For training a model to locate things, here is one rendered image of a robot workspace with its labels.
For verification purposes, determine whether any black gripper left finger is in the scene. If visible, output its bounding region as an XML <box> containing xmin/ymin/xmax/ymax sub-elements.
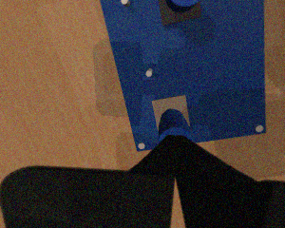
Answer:
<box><xmin>0</xmin><ymin>135</ymin><xmax>178</xmax><ymax>228</ymax></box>

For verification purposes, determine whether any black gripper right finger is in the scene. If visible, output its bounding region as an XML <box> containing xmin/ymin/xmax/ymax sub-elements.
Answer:
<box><xmin>175</xmin><ymin>135</ymin><xmax>285</xmax><ymax>228</ymax></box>

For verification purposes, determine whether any blue board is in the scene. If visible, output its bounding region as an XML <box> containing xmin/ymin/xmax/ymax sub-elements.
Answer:
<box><xmin>100</xmin><ymin>0</ymin><xmax>267</xmax><ymax>152</ymax></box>

